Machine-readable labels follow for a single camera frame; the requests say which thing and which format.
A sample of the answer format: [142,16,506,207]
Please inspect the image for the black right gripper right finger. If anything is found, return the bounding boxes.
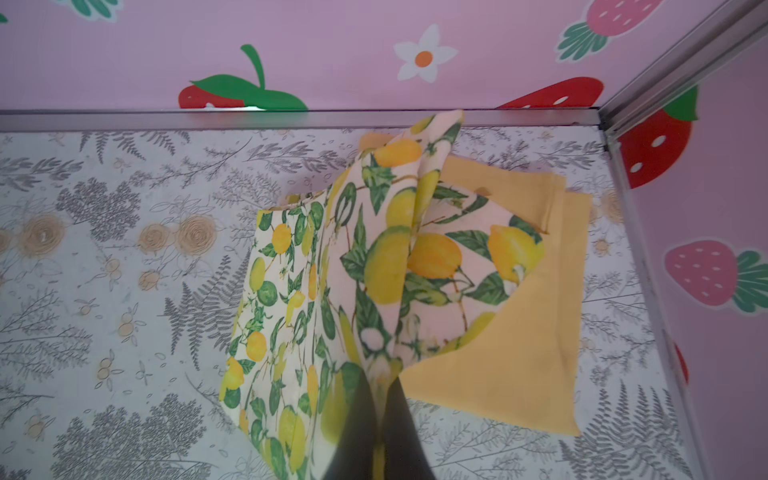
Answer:
[381,378,435,480]

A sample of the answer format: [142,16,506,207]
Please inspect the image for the yellow skirt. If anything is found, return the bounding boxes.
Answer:
[358,131,594,437]

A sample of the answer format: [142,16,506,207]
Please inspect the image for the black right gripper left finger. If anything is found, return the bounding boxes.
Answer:
[324,374,378,480]

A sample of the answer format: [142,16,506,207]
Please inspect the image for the aluminium frame post right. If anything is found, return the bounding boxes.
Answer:
[599,0,768,139]

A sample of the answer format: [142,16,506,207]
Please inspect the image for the lemon print skirt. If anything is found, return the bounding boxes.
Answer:
[219,110,545,479]

